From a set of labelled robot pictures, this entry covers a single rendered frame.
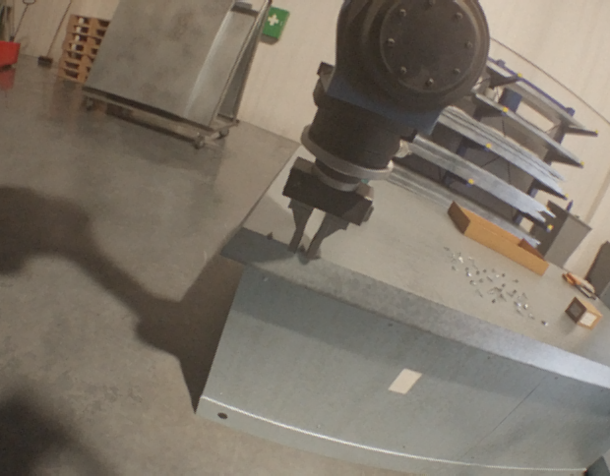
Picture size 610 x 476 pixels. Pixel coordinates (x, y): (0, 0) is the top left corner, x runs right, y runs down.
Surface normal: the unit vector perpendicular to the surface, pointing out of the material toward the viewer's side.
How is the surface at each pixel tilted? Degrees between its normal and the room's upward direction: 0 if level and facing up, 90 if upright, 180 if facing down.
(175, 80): 78
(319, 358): 90
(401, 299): 67
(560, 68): 90
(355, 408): 90
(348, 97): 100
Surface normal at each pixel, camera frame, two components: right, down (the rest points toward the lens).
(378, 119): 0.04, 0.61
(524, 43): -0.15, 0.37
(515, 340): 0.05, 0.04
